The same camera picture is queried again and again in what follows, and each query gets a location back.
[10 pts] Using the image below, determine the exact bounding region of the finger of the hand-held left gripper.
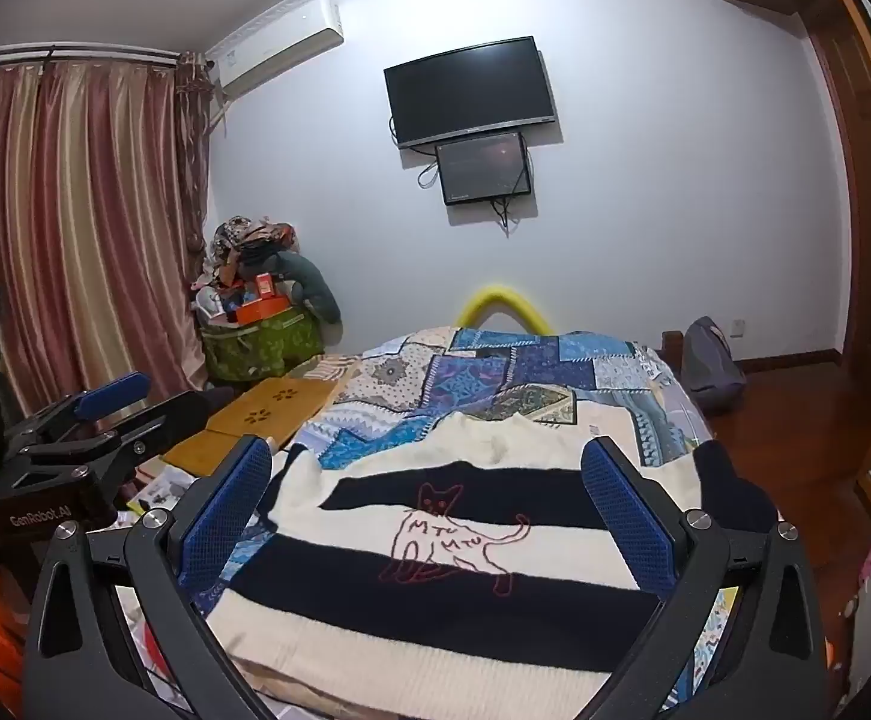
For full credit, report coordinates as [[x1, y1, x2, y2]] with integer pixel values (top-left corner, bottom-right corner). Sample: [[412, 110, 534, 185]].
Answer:
[[1, 370, 152, 458], [0, 390, 212, 507]]

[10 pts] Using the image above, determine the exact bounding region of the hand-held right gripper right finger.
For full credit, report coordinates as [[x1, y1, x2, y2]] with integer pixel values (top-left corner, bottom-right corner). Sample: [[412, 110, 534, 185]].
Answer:
[[580, 436, 831, 720]]

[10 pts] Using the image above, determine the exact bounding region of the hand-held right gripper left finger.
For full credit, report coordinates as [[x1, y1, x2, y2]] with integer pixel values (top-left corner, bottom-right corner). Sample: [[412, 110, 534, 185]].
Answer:
[[22, 435, 275, 720]]

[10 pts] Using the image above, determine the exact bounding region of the cream navy striped cat sweater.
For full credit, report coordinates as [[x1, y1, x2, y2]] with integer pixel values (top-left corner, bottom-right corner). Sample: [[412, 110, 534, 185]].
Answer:
[[202, 409, 779, 707]]

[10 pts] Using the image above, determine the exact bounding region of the pile of mixed clothes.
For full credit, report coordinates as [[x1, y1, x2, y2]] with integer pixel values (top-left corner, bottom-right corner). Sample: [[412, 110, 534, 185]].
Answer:
[[193, 216, 303, 308]]

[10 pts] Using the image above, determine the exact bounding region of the printed paper booklet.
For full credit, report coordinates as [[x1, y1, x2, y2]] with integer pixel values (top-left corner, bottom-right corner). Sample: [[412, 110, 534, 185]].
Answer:
[[126, 465, 200, 520]]

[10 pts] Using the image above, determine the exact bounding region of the green patterned bag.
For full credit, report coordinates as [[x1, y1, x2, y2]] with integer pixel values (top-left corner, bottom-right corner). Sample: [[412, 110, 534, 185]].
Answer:
[[199, 307, 325, 385]]

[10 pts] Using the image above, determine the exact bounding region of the orange box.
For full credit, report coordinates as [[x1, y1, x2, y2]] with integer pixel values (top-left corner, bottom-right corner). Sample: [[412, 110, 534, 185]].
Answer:
[[235, 292, 294, 323]]

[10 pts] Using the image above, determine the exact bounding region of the grey backpack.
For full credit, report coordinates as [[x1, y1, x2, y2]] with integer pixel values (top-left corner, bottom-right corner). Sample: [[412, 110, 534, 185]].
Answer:
[[680, 316, 747, 415]]

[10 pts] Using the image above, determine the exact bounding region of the pink striped curtain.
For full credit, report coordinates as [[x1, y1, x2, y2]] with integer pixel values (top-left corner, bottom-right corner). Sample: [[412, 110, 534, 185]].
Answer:
[[0, 52, 215, 428]]

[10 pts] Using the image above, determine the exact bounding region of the blue patchwork blanket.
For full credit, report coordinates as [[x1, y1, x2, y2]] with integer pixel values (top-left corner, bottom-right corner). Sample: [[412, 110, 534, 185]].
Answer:
[[116, 326, 747, 720]]

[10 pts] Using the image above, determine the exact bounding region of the yellow foam arch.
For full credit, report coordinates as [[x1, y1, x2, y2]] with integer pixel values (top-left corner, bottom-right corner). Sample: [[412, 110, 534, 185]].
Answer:
[[456, 283, 554, 335]]

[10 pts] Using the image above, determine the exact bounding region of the curtain rod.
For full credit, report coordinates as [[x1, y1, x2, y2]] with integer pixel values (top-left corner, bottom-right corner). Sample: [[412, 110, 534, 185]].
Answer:
[[0, 45, 181, 70]]

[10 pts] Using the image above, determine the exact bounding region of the white air conditioner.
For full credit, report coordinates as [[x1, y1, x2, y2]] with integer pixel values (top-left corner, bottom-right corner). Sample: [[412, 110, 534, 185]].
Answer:
[[206, 0, 346, 100]]

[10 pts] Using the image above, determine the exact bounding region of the black television cable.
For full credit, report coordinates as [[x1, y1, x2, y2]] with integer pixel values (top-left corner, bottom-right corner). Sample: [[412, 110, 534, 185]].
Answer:
[[388, 114, 440, 190]]

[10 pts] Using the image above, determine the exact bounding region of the small black wall monitor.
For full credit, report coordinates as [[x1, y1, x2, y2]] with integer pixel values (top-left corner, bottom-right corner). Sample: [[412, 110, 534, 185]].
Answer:
[[436, 132, 533, 206]]

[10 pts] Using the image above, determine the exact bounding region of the wooden door frame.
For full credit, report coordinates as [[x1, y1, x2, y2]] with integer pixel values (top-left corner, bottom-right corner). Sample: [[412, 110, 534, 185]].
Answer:
[[799, 0, 871, 537]]

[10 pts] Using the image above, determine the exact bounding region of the black wall television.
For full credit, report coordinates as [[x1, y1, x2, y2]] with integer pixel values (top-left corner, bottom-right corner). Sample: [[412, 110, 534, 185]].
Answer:
[[383, 36, 560, 149]]

